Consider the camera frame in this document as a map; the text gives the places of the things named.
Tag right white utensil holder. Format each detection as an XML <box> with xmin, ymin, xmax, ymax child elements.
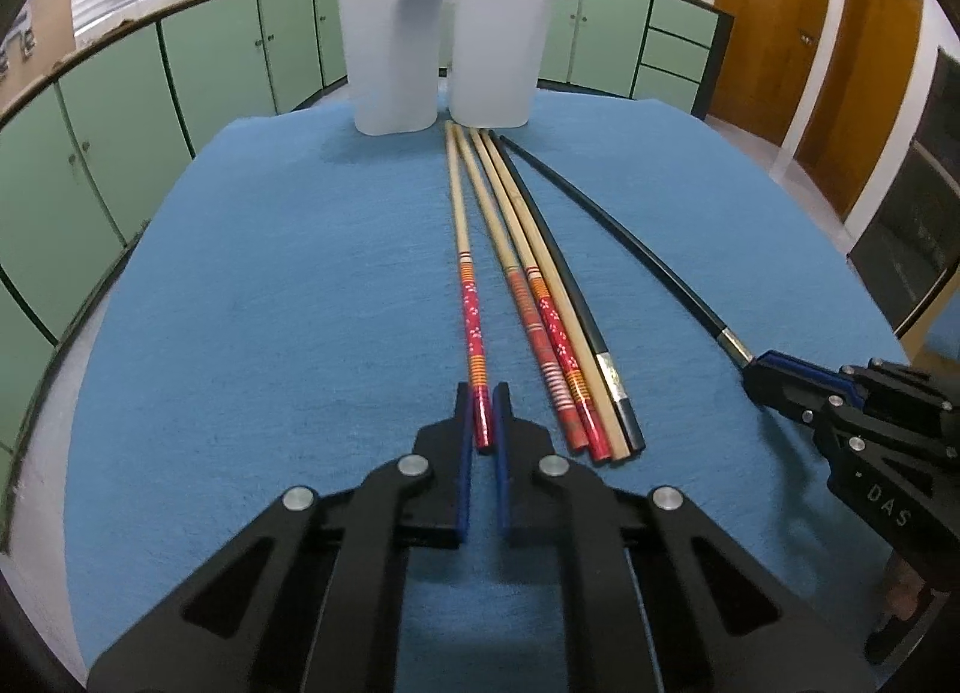
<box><xmin>448</xmin><ymin>0</ymin><xmax>551</xmax><ymax>129</ymax></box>

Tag black chopstick gold band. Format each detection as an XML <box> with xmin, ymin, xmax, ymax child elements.
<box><xmin>482</xmin><ymin>131</ymin><xmax>646</xmax><ymax>461</ymax></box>

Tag red orange star chopstick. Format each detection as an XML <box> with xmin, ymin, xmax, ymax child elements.
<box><xmin>454</xmin><ymin>126</ymin><xmax>613</xmax><ymax>462</ymax></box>

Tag brown cardboard board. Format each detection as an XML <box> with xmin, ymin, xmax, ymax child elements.
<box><xmin>2</xmin><ymin>0</ymin><xmax>76</xmax><ymax>110</ymax></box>

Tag red patterned chopstick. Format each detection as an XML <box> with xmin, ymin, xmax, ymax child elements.
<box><xmin>444</xmin><ymin>121</ymin><xmax>494</xmax><ymax>454</ymax></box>

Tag green lower kitchen cabinets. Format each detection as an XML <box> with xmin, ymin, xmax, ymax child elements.
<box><xmin>2</xmin><ymin>0</ymin><xmax>734</xmax><ymax>473</ymax></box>

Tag plain wooden chopstick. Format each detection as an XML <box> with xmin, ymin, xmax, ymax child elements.
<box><xmin>469</xmin><ymin>129</ymin><xmax>631</xmax><ymax>462</ymax></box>

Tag black chopstick silver band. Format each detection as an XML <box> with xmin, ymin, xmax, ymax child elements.
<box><xmin>496</xmin><ymin>134</ymin><xmax>754</xmax><ymax>370</ymax></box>

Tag left white utensil holder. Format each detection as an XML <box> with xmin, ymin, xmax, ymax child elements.
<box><xmin>338</xmin><ymin>0</ymin><xmax>444</xmax><ymax>136</ymax></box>

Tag wooden door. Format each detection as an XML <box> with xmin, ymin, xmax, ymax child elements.
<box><xmin>711</xmin><ymin>0</ymin><xmax>830</xmax><ymax>145</ymax></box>
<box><xmin>796</xmin><ymin>0</ymin><xmax>923</xmax><ymax>218</ymax></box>

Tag dark glass cabinet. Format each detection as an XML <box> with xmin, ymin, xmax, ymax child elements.
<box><xmin>848</xmin><ymin>51</ymin><xmax>958</xmax><ymax>334</ymax></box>

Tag red striped chopstick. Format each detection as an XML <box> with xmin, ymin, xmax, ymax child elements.
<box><xmin>449</xmin><ymin>122</ymin><xmax>587</xmax><ymax>451</ymax></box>

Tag white utensil holder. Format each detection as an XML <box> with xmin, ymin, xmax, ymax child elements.
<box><xmin>338</xmin><ymin>0</ymin><xmax>444</xmax><ymax>136</ymax></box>
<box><xmin>448</xmin><ymin>0</ymin><xmax>551</xmax><ymax>129</ymax></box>

